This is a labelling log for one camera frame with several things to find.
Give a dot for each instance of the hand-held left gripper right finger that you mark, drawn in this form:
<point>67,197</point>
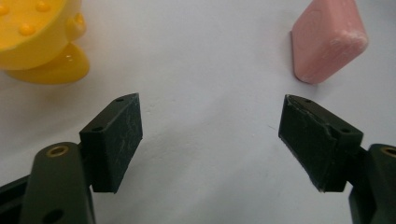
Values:
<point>314,146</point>

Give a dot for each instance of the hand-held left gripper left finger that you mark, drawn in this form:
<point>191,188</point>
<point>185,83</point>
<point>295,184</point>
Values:
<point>109,146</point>

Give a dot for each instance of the pink soap bar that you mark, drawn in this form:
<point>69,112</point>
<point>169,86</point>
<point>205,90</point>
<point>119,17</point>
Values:
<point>327,40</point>

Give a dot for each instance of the yellow plastic toy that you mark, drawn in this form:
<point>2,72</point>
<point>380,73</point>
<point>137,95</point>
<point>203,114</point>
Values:
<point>34,40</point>

